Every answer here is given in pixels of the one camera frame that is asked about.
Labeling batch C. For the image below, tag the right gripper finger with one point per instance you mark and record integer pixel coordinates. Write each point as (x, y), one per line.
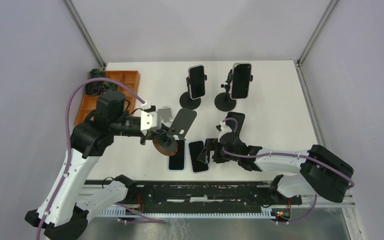
(204, 157)
(210, 144)

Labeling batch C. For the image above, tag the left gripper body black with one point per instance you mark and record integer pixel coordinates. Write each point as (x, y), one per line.
(147, 135)

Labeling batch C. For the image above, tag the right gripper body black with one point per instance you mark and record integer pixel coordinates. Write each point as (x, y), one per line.
(219, 157)

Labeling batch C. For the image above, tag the lilac cased phone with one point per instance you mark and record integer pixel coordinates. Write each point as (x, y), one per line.
(196, 148)

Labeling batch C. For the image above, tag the brown round base stand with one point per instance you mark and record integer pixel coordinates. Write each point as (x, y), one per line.
(165, 143)

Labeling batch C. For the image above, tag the black phone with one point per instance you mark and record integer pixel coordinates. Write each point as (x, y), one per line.
(235, 121)

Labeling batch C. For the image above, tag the light blue cased phone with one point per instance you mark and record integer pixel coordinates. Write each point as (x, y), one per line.
(177, 162)

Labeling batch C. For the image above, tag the silver white phone stand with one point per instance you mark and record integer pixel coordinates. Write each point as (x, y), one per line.
(167, 116)

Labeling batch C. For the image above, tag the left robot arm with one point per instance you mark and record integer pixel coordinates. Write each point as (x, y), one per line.
(61, 216)

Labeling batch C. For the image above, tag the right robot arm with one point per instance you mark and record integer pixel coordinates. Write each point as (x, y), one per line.
(316, 171)

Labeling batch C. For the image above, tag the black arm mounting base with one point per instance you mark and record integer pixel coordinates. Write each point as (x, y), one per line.
(204, 197)

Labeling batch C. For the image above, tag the black rear right stand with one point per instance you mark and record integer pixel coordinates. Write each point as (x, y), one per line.
(223, 101)

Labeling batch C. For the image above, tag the black stand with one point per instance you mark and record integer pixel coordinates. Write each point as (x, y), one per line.
(223, 101)
(186, 101)

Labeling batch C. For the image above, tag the black rear left stand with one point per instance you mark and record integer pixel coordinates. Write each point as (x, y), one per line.
(186, 101)

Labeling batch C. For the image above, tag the white cased rear right phone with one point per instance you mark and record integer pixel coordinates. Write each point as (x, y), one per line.
(241, 78)

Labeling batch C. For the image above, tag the white cased phone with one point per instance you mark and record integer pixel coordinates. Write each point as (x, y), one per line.
(241, 78)
(197, 80)

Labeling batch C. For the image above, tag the white cased rear left phone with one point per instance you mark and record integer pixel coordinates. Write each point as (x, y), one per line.
(197, 80)

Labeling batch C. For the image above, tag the orange compartment tray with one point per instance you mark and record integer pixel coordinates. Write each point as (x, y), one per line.
(91, 91)

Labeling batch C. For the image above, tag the green bundle at corner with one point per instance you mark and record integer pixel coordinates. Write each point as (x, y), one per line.
(97, 73)

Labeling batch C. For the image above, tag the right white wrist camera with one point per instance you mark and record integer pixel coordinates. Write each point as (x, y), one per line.
(223, 128)

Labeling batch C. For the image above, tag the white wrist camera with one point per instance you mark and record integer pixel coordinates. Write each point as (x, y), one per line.
(223, 128)
(150, 121)

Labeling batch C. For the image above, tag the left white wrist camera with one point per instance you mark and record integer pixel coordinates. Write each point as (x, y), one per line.
(150, 121)

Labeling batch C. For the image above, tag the white slotted cable duct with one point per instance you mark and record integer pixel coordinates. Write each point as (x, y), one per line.
(265, 213)

